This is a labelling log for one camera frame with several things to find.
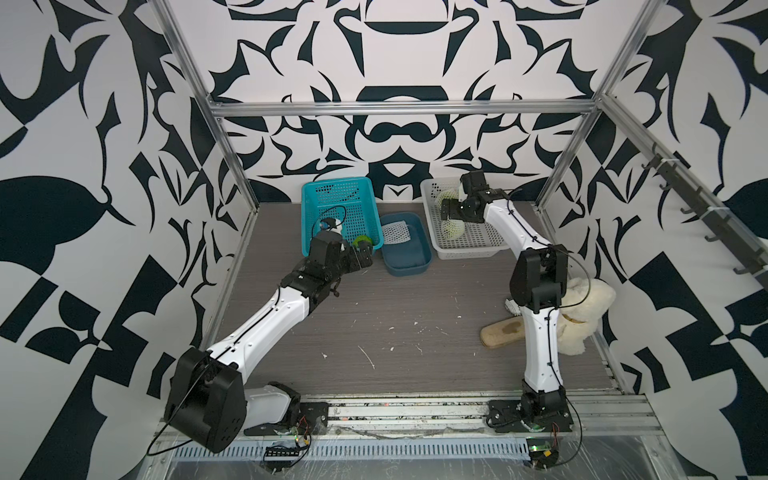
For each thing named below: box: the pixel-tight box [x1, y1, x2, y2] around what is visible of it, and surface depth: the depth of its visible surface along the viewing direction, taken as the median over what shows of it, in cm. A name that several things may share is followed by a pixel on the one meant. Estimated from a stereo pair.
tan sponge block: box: [480, 316, 526, 348], surface depth 87 cm
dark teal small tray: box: [380, 212, 433, 276], surface depth 109 cm
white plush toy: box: [558, 277, 616, 356], surface depth 78 cm
